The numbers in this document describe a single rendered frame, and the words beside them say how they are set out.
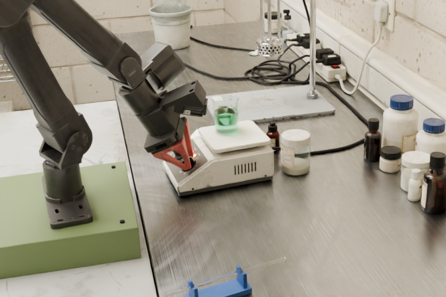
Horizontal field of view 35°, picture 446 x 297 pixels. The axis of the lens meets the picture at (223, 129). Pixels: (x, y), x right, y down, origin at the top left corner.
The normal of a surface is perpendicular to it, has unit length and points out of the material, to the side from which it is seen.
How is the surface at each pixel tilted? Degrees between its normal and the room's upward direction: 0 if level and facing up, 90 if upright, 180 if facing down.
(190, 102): 103
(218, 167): 90
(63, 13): 94
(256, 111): 0
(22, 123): 0
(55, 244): 90
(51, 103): 84
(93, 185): 1
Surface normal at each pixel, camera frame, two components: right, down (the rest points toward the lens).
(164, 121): -0.10, 0.59
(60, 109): 0.59, 0.06
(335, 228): -0.04, -0.92
